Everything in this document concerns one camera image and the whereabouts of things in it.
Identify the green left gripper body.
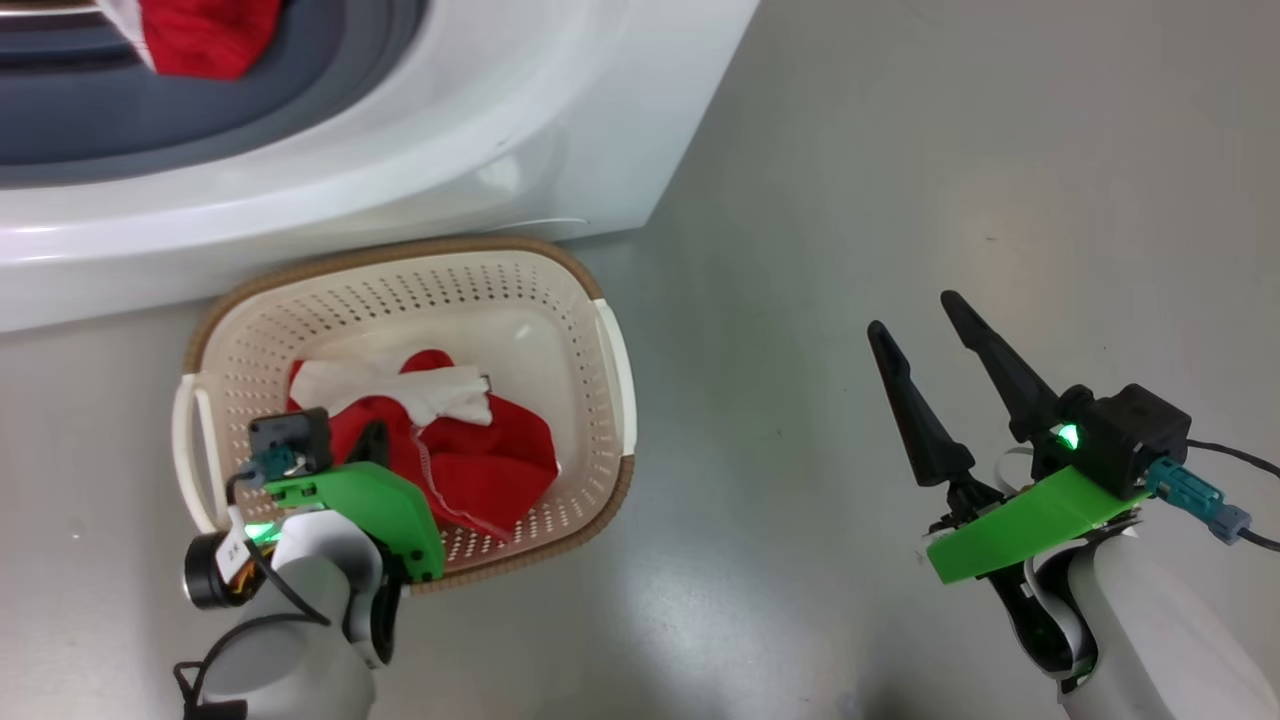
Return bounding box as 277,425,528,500
240,460,447,584

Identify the white flat ribbon cable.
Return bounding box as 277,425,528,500
990,447,1098,681

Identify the white cloth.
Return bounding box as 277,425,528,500
290,358,494,429
95,0,156,73

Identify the grey rubber door gasket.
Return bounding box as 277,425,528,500
0,0,431,191

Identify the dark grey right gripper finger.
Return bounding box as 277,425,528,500
940,290,1065,444
866,320,978,491

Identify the steel washing machine drum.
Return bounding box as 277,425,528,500
0,0,151,73

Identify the black cable with teal plug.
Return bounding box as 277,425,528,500
1145,438,1280,554

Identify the white washing machine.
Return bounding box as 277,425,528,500
0,0,761,334

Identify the red garment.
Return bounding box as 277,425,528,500
288,350,559,541
140,0,283,81

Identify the cream perforated laundry basket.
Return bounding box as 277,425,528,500
172,237,638,593

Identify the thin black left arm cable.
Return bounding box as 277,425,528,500
172,470,336,720

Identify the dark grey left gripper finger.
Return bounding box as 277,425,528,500
352,420,393,467

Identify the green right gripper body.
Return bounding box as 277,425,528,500
918,385,1151,586

